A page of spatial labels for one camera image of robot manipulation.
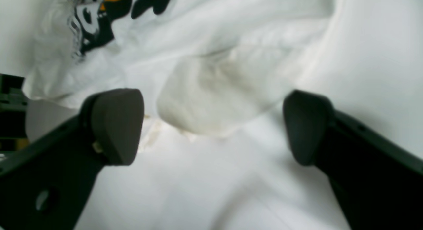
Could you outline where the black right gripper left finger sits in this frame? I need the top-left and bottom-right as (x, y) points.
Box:
(0, 88), (144, 230)

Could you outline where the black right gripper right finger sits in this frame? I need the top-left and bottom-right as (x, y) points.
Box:
(283, 90), (423, 230)

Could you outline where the white t-shirt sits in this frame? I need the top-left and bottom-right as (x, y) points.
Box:
(22, 0), (337, 154)

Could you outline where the dark computer tower case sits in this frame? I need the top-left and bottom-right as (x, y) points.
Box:
(0, 74), (28, 153)

